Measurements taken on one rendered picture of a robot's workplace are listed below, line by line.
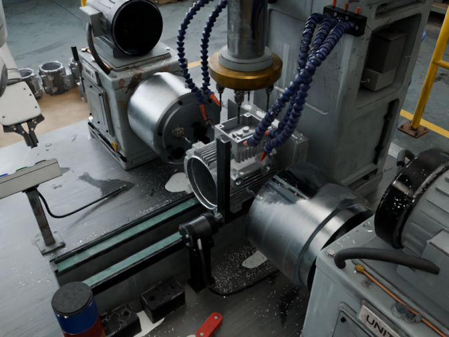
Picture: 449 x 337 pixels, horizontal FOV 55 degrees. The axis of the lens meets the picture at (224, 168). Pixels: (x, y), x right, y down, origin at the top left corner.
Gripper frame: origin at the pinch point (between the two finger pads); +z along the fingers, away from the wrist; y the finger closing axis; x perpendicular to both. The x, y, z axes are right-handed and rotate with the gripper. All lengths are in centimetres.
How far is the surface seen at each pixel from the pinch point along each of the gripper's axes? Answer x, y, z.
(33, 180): -3.6, -4.0, 10.1
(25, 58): 330, 68, -109
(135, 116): 3.3, 31.1, 3.1
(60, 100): 217, 58, -42
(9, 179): -3.6, -9.1, 7.7
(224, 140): -45, 30, 18
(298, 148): -38, 53, 27
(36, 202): 2.8, -5.0, 15.8
